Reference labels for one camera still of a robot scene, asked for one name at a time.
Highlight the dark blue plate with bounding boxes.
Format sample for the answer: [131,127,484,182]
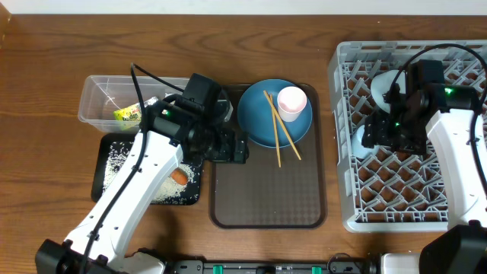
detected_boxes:
[237,79,313,148]

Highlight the light blue cup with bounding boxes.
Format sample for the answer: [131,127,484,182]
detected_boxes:
[351,125,380,159]

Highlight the light blue rice bowl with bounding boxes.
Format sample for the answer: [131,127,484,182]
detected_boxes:
[371,70,397,113]

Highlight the orange carrot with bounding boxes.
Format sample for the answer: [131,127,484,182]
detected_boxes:
[170,169,188,186]

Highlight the grey dishwasher rack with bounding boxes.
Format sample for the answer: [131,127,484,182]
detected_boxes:
[328,40,486,233]

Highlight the pink cup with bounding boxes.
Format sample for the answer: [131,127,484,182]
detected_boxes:
[277,86,307,122]

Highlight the yellow green snack wrapper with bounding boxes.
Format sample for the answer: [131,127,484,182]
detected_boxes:
[113,103,142,130]

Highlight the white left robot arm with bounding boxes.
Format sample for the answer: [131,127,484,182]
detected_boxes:
[35,100,249,273]

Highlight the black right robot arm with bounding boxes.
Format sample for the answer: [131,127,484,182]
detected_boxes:
[361,59,486,273]

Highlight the brown serving tray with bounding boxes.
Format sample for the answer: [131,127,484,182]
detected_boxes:
[209,84,326,228]

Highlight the black plastic tray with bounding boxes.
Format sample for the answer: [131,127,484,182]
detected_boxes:
[91,132,203,206]

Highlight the clear plastic bin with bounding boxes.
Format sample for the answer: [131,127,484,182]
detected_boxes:
[78,75,189,134]

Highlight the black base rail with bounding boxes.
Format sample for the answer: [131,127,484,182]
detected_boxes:
[121,249,419,274]

